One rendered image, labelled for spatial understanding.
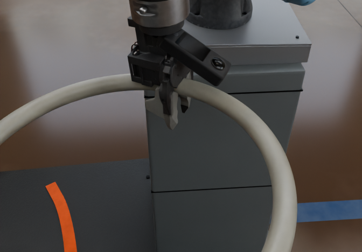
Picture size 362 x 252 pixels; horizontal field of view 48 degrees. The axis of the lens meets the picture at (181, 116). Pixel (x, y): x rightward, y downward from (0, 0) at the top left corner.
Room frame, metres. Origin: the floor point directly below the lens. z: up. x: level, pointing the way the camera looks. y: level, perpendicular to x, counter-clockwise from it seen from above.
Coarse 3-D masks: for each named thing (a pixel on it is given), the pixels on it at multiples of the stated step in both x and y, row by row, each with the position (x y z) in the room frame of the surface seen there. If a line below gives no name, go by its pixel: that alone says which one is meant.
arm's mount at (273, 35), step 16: (256, 0) 1.08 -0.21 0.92; (272, 0) 1.09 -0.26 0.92; (256, 16) 0.99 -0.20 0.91; (272, 16) 0.99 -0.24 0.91; (288, 16) 1.00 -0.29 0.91; (192, 32) 0.90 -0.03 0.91; (208, 32) 0.90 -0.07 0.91; (224, 32) 0.90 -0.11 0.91; (240, 32) 0.91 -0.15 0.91; (256, 32) 0.91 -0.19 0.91; (272, 32) 0.91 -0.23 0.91; (288, 32) 0.91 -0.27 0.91; (304, 32) 0.91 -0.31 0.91; (224, 48) 0.85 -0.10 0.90; (240, 48) 0.85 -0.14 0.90; (256, 48) 0.85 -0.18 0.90; (272, 48) 0.86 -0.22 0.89; (288, 48) 0.86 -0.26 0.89; (304, 48) 0.86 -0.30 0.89; (240, 64) 0.85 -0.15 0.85
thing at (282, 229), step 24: (48, 96) 0.55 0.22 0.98; (72, 96) 0.56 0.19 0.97; (192, 96) 0.54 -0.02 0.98; (216, 96) 0.52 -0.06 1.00; (24, 120) 0.50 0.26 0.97; (240, 120) 0.47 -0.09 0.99; (0, 144) 0.46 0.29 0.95; (264, 144) 0.41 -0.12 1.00; (288, 168) 0.37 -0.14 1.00; (288, 192) 0.33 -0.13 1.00; (288, 216) 0.29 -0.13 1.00; (288, 240) 0.26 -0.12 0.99
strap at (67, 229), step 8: (56, 184) 1.18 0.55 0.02; (48, 192) 1.13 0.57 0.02; (56, 192) 1.13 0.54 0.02; (56, 200) 1.09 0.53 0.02; (64, 200) 1.09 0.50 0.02; (64, 208) 1.05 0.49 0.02; (64, 216) 1.01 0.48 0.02; (64, 224) 0.97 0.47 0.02; (72, 224) 0.97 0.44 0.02; (64, 232) 0.93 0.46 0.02; (72, 232) 0.93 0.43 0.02; (64, 240) 0.90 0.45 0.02; (72, 240) 0.90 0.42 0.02; (64, 248) 0.86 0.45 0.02; (72, 248) 0.86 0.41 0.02
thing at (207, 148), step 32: (256, 64) 0.86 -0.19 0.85; (288, 64) 0.86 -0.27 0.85; (256, 96) 0.82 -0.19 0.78; (288, 96) 0.82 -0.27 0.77; (160, 128) 0.80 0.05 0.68; (192, 128) 0.81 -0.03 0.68; (224, 128) 0.81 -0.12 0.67; (288, 128) 0.83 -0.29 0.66; (160, 160) 0.80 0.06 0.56; (192, 160) 0.81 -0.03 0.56; (224, 160) 0.81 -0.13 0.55; (256, 160) 0.82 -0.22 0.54; (160, 192) 0.80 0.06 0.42; (192, 192) 0.81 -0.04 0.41; (224, 192) 0.81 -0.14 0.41; (256, 192) 0.82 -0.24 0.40; (160, 224) 0.80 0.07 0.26; (192, 224) 0.81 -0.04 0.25; (224, 224) 0.82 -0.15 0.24; (256, 224) 0.82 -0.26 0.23
